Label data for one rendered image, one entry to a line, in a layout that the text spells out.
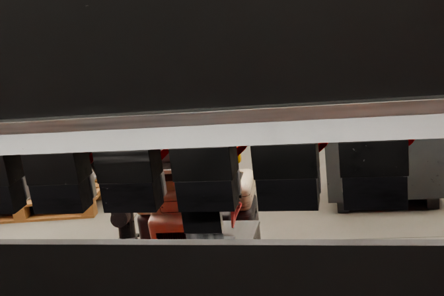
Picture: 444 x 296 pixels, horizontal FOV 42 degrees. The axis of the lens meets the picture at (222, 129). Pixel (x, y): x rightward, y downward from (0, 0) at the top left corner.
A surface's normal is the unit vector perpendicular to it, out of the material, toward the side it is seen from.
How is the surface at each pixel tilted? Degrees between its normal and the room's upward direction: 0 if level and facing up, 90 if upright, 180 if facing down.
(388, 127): 90
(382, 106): 90
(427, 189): 90
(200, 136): 90
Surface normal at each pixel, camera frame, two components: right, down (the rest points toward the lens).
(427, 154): -0.15, 0.29
